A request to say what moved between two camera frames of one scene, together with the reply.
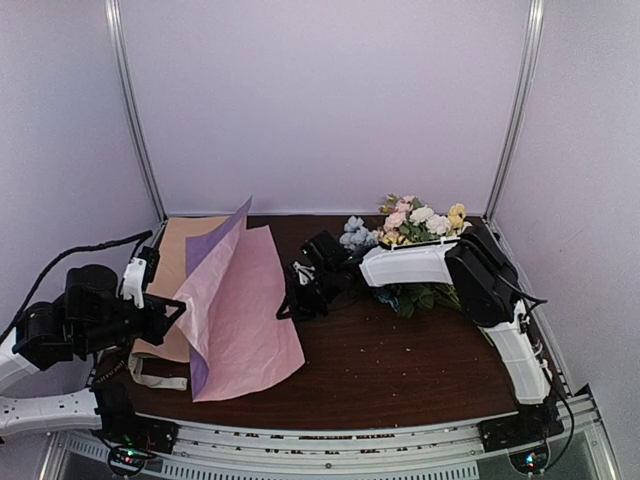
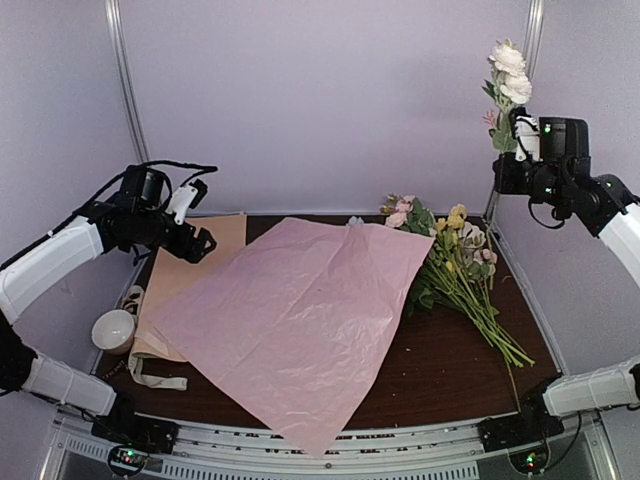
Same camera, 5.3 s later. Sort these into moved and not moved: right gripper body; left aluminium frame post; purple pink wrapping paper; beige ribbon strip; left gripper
Moved: left gripper; right gripper body; purple pink wrapping paper
Not moved: left aluminium frame post; beige ribbon strip
